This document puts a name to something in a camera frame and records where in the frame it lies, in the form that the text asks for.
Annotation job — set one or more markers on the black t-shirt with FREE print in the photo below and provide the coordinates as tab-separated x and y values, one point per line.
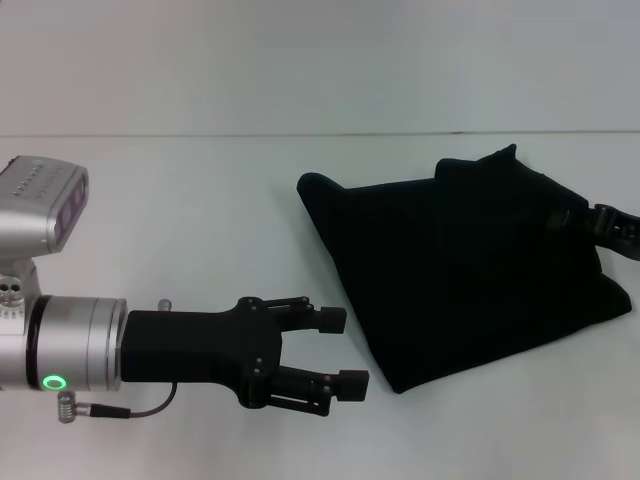
475	280

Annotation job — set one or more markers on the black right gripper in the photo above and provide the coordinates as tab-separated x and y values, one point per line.
620	230

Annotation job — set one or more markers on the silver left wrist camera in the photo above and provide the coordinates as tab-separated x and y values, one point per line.
35	210

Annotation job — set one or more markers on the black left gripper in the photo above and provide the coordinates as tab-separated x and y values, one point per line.
200	345

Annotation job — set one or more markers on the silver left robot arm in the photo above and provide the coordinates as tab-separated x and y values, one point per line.
65	345

